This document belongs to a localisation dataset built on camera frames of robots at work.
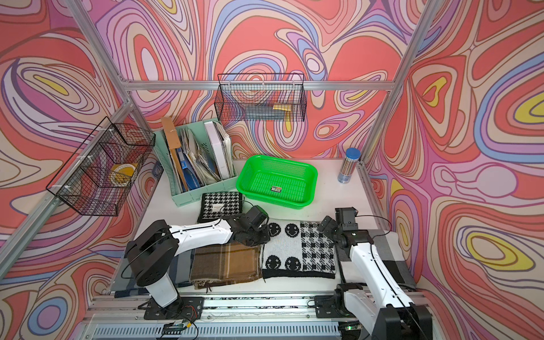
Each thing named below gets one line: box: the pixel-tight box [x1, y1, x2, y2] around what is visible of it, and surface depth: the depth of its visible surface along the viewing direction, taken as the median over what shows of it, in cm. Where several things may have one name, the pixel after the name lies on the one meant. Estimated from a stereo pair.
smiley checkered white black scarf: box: [262, 221, 337, 280], surface depth 84 cm
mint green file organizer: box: [153, 117, 238, 208], surface depth 98 cm
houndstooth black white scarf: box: [196, 191, 243, 224], surface depth 98 cm
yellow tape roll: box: [109, 162, 139, 187], surface depth 80 cm
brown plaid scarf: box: [189, 242, 263, 290], surface depth 82 cm
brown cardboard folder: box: [160, 116, 189, 192], surface depth 87 cm
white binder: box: [204, 120, 234, 180], surface depth 98 cm
